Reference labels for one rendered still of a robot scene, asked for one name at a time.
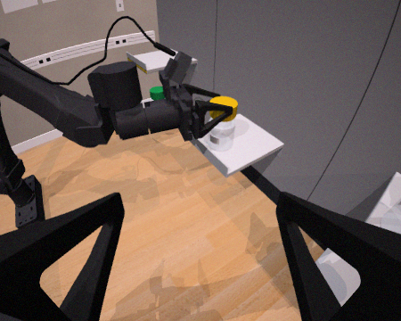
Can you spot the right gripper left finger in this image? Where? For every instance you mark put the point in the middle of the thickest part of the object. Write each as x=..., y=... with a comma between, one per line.
x=25, y=253

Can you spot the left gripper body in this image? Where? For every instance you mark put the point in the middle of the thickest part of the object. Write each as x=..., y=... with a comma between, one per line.
x=169, y=113

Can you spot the white bottle with yellow cap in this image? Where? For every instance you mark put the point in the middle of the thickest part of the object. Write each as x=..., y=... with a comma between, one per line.
x=221, y=136

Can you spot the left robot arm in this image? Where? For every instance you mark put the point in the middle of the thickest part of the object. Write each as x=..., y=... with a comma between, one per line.
x=114, y=87

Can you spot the white bottle with green cap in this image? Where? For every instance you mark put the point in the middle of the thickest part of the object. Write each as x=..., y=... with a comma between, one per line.
x=156, y=93

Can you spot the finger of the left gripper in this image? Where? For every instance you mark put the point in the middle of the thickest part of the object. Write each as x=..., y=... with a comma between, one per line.
x=195, y=90
x=201, y=107

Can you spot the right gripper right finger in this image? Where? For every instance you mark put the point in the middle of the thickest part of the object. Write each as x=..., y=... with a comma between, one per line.
x=373, y=251

